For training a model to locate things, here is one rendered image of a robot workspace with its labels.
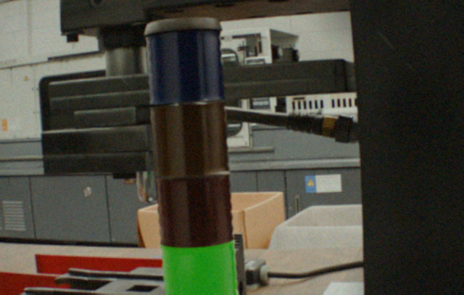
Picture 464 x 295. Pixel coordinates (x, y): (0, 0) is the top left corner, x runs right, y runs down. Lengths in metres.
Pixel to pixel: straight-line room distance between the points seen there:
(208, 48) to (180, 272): 0.11
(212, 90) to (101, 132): 0.24
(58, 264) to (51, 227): 5.23
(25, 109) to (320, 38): 2.95
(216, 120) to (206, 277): 0.08
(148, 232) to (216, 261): 2.74
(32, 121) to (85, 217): 0.96
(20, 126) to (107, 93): 5.74
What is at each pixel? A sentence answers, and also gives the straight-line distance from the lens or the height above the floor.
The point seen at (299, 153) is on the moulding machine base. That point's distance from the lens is 5.23.
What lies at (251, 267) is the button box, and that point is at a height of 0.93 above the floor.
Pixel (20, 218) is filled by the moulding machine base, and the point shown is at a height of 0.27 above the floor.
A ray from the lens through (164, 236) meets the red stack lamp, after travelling 0.36.
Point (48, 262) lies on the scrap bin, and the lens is 1.03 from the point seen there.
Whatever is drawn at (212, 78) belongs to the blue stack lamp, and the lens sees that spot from 0.35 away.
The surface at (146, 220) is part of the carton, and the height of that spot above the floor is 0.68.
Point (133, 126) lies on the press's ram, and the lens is 0.57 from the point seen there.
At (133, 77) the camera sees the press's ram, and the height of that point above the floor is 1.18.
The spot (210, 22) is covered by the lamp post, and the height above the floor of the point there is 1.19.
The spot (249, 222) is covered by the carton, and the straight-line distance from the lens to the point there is 2.96.
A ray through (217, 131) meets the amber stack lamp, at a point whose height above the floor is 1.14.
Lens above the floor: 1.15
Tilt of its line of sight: 3 degrees down
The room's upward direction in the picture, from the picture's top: 4 degrees counter-clockwise
